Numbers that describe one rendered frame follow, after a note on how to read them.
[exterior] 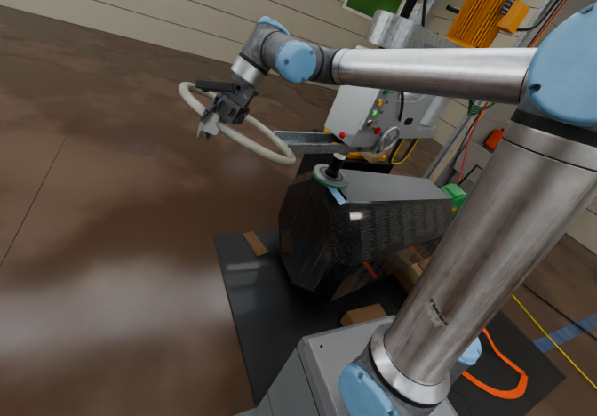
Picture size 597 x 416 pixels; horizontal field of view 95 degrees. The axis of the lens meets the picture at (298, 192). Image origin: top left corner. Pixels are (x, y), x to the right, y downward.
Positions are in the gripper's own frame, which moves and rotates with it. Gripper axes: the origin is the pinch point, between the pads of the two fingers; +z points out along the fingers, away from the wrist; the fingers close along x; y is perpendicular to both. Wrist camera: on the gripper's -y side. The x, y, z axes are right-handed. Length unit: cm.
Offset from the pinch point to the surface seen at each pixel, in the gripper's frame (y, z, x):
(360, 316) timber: 111, 62, 96
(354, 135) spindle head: 35, -28, 61
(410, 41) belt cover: 30, -71, 51
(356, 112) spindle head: 29, -37, 60
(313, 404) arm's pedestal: 74, 39, -11
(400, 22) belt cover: 22, -72, 47
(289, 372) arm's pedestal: 68, 47, 1
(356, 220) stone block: 65, 8, 78
